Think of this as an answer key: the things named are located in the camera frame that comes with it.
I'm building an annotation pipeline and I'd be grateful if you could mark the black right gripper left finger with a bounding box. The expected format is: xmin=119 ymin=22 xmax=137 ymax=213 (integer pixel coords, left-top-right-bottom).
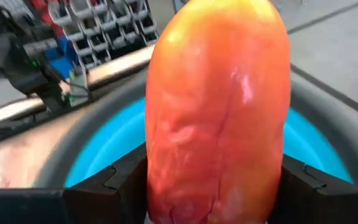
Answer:
xmin=0 ymin=142 xmax=149 ymax=224

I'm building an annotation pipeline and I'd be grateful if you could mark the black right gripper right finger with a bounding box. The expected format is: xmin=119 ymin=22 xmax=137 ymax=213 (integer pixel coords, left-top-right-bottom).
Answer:
xmin=268 ymin=154 xmax=358 ymax=224

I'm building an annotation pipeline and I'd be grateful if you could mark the red-orange toy mango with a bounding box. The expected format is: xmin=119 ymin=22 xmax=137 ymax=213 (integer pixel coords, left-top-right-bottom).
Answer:
xmin=144 ymin=0 xmax=292 ymax=224

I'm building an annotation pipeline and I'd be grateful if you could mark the blue collapsible bowl grey rim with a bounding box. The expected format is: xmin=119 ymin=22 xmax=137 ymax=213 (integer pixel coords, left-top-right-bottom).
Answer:
xmin=34 ymin=67 xmax=358 ymax=192

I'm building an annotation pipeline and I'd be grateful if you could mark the storage bin rack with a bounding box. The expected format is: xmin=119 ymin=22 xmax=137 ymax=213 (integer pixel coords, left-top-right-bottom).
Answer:
xmin=46 ymin=0 xmax=160 ymax=70

